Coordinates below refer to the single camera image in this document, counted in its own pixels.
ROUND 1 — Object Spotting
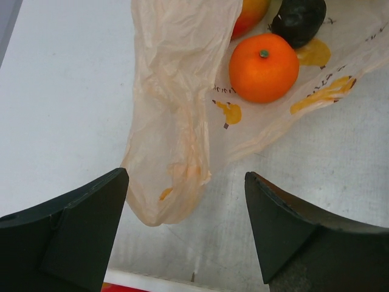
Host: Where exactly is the orange fake tangerine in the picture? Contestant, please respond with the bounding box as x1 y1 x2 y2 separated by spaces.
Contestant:
229 33 300 103

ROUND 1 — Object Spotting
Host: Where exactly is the red fake apple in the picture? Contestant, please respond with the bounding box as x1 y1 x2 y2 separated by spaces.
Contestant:
101 283 136 292

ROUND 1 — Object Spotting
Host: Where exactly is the red yellow fake mango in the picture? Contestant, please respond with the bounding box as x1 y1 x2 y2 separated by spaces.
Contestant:
231 0 271 40

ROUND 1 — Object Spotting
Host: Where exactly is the dark brown fake avocado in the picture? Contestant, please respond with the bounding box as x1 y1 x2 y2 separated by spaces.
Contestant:
271 0 327 49

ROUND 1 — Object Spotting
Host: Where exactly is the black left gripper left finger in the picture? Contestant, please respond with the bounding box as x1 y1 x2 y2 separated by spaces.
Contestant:
1 168 129 291

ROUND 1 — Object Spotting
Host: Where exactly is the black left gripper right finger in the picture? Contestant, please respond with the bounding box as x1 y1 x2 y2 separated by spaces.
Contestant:
244 172 388 291

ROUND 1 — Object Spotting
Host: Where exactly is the translucent orange plastic bag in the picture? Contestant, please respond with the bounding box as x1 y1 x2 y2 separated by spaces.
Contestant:
122 1 388 226

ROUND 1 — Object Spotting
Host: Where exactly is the white perforated plastic basket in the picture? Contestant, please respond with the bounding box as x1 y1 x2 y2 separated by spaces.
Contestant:
104 268 270 291

